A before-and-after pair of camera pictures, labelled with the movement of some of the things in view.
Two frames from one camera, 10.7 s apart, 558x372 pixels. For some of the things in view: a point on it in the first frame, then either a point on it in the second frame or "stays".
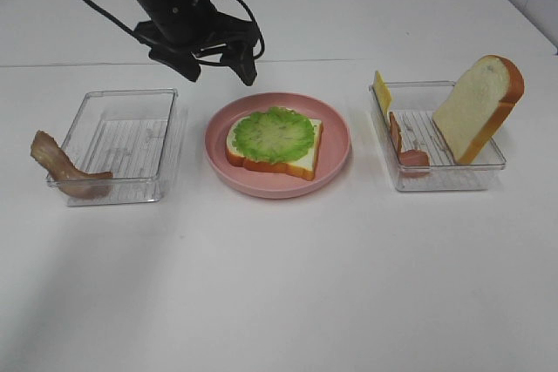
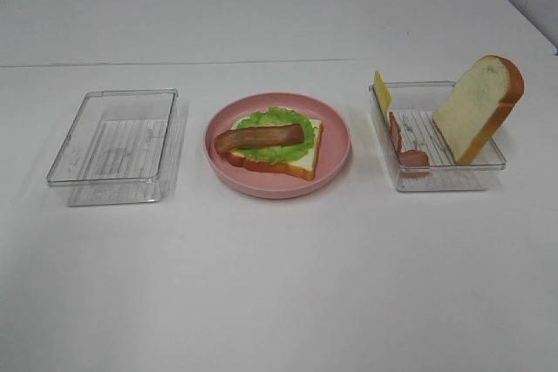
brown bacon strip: [65, 174] to [259, 136]
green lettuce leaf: [272, 134] stays
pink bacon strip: [412, 163] stays
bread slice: [302, 167] stays
